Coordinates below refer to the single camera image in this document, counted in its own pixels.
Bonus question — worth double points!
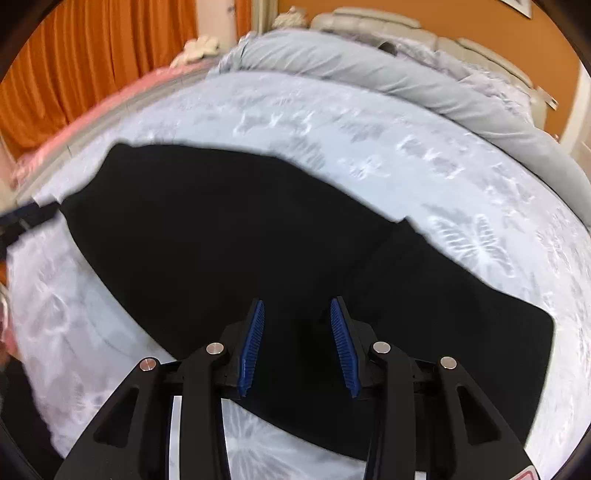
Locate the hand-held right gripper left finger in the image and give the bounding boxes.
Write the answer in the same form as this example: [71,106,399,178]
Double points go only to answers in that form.
[54,299,267,480]

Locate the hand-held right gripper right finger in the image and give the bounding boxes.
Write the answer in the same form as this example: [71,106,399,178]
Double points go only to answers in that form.
[329,296,539,480]

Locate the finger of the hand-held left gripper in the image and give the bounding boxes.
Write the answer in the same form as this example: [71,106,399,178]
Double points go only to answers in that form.
[9,200,64,232]

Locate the black pants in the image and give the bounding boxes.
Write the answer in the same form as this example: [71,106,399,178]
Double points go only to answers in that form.
[60,143,555,455]

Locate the pink mattress edge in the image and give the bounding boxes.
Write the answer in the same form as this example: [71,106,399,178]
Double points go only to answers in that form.
[9,60,208,185]

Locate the orange curtain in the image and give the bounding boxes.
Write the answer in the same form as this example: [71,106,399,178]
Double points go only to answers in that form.
[0,0,201,158]

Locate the white butterfly patterned bedsheet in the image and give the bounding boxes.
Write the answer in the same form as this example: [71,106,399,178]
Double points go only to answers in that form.
[9,69,591,480]

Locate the white plush toy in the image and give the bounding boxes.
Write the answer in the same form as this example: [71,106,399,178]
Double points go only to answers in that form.
[178,37,221,66]

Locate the grey rolled duvet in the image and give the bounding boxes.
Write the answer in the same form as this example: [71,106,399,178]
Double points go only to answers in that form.
[208,30,583,195]

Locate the grey floral bedding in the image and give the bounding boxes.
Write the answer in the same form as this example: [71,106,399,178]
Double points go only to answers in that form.
[392,39,534,118]

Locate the beige plush toy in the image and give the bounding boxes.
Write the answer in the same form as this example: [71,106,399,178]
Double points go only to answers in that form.
[272,6,311,29]

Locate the beige leather headboard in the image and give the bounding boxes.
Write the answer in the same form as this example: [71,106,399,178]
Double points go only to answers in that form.
[309,7,559,112]

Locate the white door frame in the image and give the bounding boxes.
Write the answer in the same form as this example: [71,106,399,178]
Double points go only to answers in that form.
[560,60,591,158]

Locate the framed wall picture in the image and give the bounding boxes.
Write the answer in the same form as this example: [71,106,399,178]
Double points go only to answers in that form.
[501,0,533,19]

